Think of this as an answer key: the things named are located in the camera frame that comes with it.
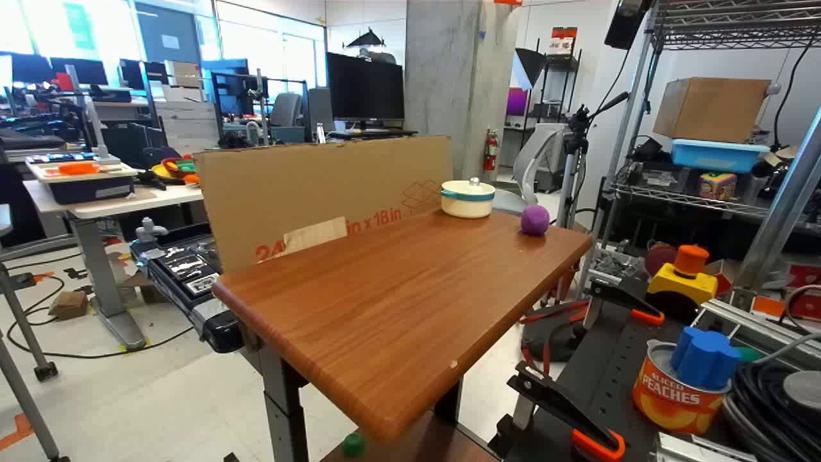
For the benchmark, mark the purple ball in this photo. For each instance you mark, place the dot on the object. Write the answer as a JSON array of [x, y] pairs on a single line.
[[534, 222]]

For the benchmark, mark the white pot with teal rim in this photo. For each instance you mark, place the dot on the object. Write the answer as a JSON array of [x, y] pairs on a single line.
[[469, 198]]

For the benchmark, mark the brown cardboard board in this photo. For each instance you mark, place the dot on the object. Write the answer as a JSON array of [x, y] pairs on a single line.
[[324, 194]]

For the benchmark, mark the red fire extinguisher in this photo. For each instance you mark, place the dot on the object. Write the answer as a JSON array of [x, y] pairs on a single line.
[[489, 155]]

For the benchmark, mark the large black monitor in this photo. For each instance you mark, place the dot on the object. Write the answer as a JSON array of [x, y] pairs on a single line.
[[365, 89]]

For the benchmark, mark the black tripod with lever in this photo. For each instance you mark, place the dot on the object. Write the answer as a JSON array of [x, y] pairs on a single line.
[[578, 144]]

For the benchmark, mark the small green ball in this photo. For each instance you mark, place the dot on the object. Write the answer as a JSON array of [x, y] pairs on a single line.
[[353, 442]]

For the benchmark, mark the colourful toy pile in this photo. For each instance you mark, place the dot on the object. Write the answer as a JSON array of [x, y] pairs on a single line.
[[175, 170]]

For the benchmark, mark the yellow button box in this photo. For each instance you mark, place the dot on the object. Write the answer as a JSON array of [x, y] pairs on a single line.
[[682, 283]]

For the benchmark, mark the metal shelf rack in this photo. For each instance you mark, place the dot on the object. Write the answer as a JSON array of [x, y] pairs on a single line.
[[684, 200]]

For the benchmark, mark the orange round button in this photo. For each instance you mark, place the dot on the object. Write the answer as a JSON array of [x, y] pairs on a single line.
[[692, 257]]

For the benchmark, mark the white topped desk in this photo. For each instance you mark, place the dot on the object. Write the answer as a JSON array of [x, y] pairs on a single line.
[[112, 206]]

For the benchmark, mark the colourful cube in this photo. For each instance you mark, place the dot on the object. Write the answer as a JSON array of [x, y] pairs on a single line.
[[718, 186]]

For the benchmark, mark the blue plastic bin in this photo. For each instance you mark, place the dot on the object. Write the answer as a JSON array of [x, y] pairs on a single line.
[[720, 158]]

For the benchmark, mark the blue plastic cap piece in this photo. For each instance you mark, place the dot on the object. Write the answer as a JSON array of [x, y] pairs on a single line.
[[705, 357]]

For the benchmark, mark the cardboard box on shelf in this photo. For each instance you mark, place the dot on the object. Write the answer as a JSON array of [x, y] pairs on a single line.
[[709, 109]]

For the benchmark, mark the black box with orange disc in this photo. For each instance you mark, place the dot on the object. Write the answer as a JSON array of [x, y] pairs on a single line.
[[81, 180]]

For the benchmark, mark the wooden block on floor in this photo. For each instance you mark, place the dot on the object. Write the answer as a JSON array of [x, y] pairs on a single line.
[[67, 304]]

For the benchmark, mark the grey metal beam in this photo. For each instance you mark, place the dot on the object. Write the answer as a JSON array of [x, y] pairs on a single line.
[[784, 200]]

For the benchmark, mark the grey cylinder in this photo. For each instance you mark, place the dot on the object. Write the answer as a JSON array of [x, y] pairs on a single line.
[[807, 388]]

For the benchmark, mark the black table frame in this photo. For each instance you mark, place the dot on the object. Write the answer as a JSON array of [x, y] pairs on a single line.
[[284, 402]]

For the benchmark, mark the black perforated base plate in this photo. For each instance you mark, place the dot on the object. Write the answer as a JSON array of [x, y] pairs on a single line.
[[611, 369]]

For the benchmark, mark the aluminium rail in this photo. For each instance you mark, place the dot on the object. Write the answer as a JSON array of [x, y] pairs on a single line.
[[760, 318]]

